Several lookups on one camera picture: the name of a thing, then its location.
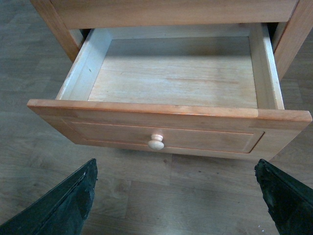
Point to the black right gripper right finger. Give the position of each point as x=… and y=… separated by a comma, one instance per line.
x=289, y=201

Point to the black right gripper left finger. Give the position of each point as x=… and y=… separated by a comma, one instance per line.
x=61, y=211

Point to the round wooden drawer knob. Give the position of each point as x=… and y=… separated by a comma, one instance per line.
x=156, y=142

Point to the wooden drawer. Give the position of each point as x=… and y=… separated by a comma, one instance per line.
x=209, y=90

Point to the wooden nightstand cabinet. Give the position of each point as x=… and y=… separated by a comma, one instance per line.
x=65, y=18

